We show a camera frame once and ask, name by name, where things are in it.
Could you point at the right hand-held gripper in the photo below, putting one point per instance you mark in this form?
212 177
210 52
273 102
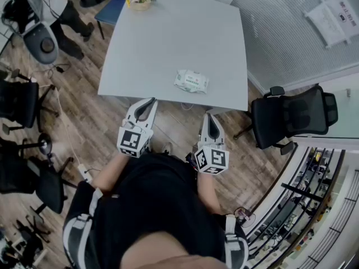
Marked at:
217 158

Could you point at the black waist device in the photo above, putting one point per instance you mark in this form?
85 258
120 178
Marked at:
191 162

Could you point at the white paper wall sign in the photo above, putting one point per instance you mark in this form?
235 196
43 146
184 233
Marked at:
328 21

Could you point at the person's black clothed torso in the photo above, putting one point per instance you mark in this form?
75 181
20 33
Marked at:
157 203

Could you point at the person's right forearm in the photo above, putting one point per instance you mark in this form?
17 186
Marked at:
209 195

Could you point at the white power strip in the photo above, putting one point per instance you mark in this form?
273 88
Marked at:
84 173

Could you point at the black mesh office chair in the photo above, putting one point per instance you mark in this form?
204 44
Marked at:
291 116

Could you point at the blue chair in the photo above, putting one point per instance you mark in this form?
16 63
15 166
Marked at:
112 7

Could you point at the black chair star base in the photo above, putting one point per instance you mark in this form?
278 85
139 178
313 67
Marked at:
33 234

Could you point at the black armless office chair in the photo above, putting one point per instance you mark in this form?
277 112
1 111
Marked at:
19 105

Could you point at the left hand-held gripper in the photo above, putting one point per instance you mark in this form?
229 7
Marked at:
130 140

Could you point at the round black stand base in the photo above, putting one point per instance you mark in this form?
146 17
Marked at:
45 144

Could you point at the white wet wipe pack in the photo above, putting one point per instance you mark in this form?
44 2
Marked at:
191 81

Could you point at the black padded office chair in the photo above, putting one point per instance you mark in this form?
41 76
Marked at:
47 186

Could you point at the black metal railing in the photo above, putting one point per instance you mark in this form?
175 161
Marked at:
317 200

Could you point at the person's left forearm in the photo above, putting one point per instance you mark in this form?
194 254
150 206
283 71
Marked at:
110 174

